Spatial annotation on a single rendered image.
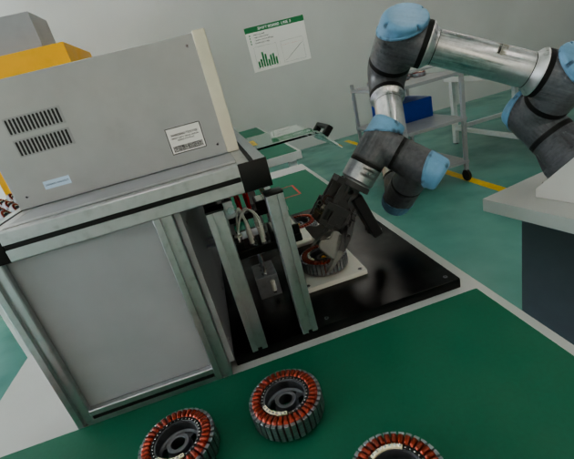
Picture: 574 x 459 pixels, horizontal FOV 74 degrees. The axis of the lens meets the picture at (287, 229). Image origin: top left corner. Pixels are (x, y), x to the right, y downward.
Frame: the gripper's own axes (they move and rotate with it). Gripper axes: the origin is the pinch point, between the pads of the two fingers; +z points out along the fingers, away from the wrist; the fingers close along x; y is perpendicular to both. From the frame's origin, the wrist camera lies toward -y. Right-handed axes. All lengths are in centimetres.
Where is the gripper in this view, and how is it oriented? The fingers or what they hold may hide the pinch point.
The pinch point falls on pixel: (322, 260)
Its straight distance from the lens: 91.6
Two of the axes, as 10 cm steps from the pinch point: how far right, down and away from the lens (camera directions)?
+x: 2.2, 3.3, -9.2
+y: -8.6, -3.7, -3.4
